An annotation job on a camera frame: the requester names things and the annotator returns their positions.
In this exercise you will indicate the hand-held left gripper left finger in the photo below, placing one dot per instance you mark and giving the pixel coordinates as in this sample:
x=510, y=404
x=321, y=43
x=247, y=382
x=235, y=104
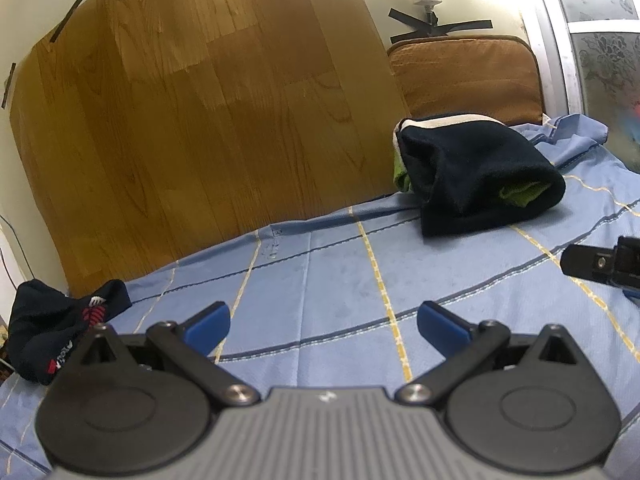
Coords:
x=210, y=322

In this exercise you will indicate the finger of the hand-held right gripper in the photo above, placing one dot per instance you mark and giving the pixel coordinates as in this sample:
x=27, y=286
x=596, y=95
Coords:
x=585, y=260

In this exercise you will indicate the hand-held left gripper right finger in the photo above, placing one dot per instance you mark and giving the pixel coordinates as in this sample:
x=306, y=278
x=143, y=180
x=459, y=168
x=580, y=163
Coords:
x=440, y=322

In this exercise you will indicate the navy knit sweater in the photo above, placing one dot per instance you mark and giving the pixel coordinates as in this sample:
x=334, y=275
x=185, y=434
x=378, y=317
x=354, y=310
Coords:
x=470, y=170

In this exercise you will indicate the blue checked bedsheet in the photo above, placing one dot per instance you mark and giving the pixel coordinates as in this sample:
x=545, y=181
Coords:
x=320, y=280

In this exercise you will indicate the black garment with red print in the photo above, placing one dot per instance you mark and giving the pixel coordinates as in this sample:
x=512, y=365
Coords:
x=40, y=330

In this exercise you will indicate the frosted glass window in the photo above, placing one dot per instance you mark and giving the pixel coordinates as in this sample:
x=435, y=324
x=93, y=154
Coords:
x=600, y=60

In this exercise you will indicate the wooden headboard panel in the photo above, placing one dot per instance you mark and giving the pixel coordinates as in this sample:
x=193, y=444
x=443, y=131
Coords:
x=200, y=110

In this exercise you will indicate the brown pillow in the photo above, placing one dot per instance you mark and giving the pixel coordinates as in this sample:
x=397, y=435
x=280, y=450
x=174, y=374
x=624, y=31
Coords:
x=465, y=80

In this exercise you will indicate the black tape strip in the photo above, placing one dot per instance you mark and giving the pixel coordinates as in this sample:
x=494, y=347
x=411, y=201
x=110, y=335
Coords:
x=8, y=85
x=66, y=19
x=410, y=35
x=410, y=16
x=460, y=25

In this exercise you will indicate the white plug adapter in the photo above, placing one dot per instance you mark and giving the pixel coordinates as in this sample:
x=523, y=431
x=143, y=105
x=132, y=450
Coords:
x=429, y=2

